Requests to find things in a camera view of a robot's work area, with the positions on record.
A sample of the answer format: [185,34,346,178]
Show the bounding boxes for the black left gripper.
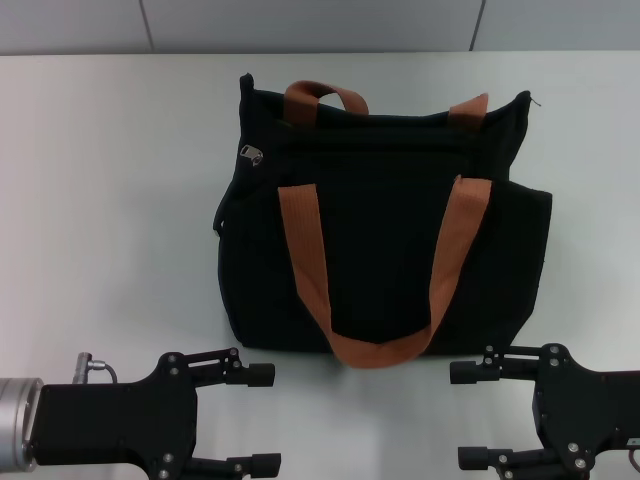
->
[30,347,282,480]

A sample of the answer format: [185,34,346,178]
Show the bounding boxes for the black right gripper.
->
[448,343,640,480]

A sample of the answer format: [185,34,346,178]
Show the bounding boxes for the black food bag orange handles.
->
[213,73,554,370]

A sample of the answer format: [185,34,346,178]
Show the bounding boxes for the silver zipper pull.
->
[238,143,265,169]

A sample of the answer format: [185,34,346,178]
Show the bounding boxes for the left arm grey connector cable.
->
[72,352,117,385]

